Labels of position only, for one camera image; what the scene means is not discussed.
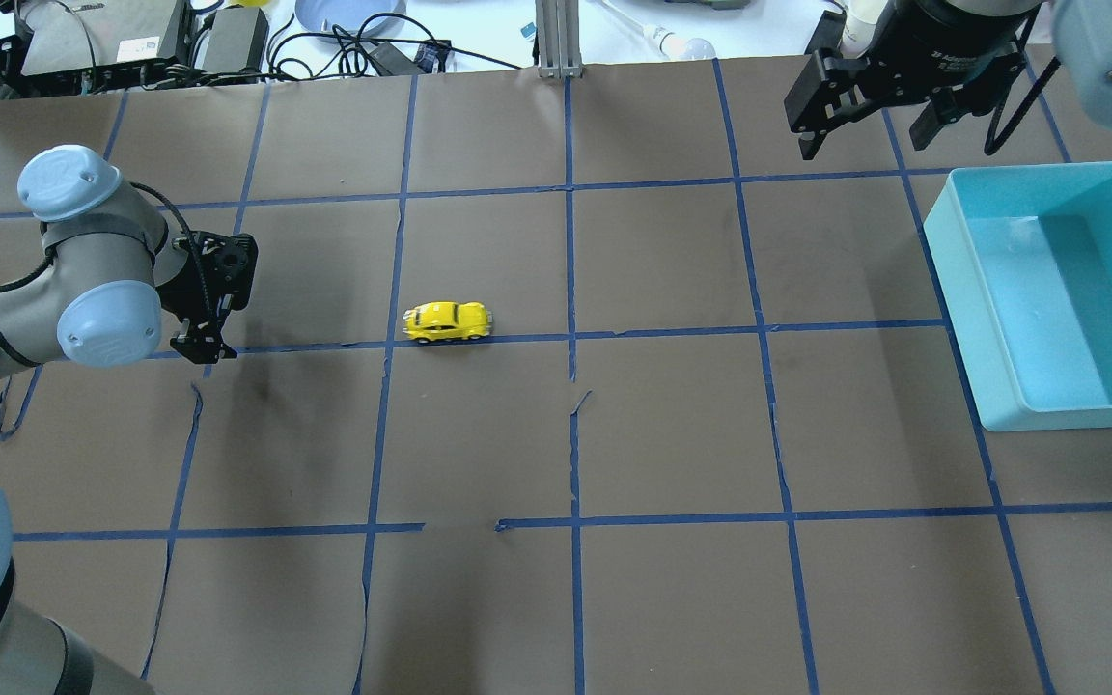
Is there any brown paper table cover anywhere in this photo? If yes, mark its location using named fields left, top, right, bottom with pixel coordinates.
left=0, top=57, right=1112, bottom=694

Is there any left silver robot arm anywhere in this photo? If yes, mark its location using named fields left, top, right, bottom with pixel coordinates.
left=0, top=143, right=259, bottom=694

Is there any black power adapter brick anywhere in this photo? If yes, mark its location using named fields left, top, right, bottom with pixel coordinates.
left=197, top=4, right=268, bottom=75

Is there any aluminium frame post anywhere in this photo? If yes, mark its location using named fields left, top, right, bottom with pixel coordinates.
left=534, top=0, right=584, bottom=79

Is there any light blue plate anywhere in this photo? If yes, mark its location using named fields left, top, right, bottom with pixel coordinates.
left=292, top=0, right=406, bottom=37

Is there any teal plastic storage bin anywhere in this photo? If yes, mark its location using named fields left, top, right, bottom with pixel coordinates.
left=923, top=162, right=1112, bottom=431

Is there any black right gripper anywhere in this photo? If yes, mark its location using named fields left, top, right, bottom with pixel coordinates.
left=784, top=1, right=1039, bottom=161

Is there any black computer box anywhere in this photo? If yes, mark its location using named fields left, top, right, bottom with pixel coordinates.
left=19, top=1, right=195, bottom=88

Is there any yellow toy beetle car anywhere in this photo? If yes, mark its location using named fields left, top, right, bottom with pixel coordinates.
left=401, top=302, right=493, bottom=345

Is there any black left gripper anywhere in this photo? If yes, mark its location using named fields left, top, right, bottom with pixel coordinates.
left=162, top=232, right=260, bottom=365

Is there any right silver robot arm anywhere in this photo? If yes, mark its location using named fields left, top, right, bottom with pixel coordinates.
left=784, top=1, right=1112, bottom=161

